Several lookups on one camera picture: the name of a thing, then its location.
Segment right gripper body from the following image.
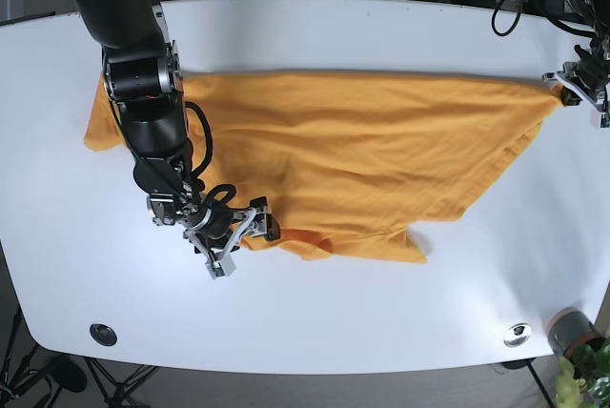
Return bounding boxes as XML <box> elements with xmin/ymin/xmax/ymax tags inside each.
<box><xmin>148</xmin><ymin>184</ymin><xmax>240</xmax><ymax>247</ymax></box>

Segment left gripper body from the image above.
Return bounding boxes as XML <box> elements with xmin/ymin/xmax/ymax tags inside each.
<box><xmin>573</xmin><ymin>46</ymin><xmax>609</xmax><ymax>92</ymax></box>

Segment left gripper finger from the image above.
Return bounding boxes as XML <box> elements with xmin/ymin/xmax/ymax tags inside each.
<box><xmin>586</xmin><ymin>89</ymin><xmax>610</xmax><ymax>129</ymax></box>
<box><xmin>543</xmin><ymin>67</ymin><xmax>587</xmax><ymax>107</ymax></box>

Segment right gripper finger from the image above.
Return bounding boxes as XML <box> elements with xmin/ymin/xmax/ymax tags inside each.
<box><xmin>191</xmin><ymin>230</ymin><xmax>245</xmax><ymax>279</ymax></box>
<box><xmin>234</xmin><ymin>196</ymin><xmax>281</xmax><ymax>245</ymax></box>

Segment orange yellow T-shirt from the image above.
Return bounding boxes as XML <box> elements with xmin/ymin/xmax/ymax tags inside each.
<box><xmin>83</xmin><ymin>69</ymin><xmax>565</xmax><ymax>264</ymax></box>

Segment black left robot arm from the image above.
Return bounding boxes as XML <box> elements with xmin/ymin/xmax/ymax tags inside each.
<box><xmin>539</xmin><ymin>0</ymin><xmax>609</xmax><ymax>129</ymax></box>

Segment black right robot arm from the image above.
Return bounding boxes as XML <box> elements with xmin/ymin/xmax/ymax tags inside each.
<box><xmin>75</xmin><ymin>0</ymin><xmax>280</xmax><ymax>278</ymax></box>

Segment black table grommet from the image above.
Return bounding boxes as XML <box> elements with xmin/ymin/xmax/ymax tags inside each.
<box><xmin>90</xmin><ymin>323</ymin><xmax>117</xmax><ymax>347</ymax></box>

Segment grey plant pot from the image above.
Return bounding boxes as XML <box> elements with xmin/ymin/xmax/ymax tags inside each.
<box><xmin>545</xmin><ymin>308</ymin><xmax>605</xmax><ymax>358</ymax></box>

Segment silver table grommet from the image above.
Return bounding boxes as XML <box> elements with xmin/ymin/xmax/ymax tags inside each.
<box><xmin>503</xmin><ymin>323</ymin><xmax>532</xmax><ymax>348</ymax></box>

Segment green potted plant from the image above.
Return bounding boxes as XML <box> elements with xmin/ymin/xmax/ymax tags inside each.
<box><xmin>556</xmin><ymin>337</ymin><xmax>609</xmax><ymax>408</ymax></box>

